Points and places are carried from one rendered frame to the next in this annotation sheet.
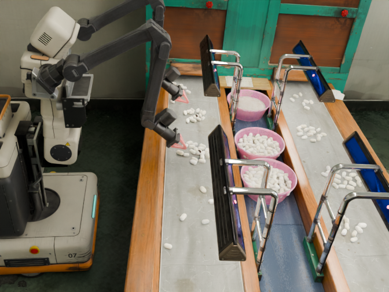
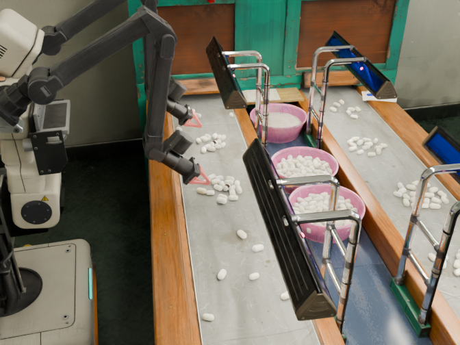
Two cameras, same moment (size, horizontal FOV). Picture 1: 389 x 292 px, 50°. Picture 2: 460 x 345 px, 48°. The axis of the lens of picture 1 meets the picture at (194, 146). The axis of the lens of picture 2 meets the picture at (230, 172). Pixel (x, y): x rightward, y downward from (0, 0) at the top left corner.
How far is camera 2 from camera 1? 0.25 m
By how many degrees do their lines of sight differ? 5
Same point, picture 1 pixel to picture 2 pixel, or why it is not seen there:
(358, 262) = not seen: outside the picture
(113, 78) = (93, 117)
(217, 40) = (227, 45)
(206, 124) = (230, 151)
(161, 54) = (164, 52)
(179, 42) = (178, 53)
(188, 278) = not seen: outside the picture
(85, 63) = (58, 76)
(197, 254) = (251, 323)
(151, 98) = (155, 117)
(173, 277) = not seen: outside the picture
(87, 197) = (79, 272)
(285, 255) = (369, 307)
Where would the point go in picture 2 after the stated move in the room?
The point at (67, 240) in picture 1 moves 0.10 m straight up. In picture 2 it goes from (59, 335) to (54, 316)
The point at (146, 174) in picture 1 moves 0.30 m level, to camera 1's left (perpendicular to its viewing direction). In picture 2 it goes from (160, 224) to (68, 228)
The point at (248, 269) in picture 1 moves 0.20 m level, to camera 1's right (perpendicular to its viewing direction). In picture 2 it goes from (328, 333) to (404, 328)
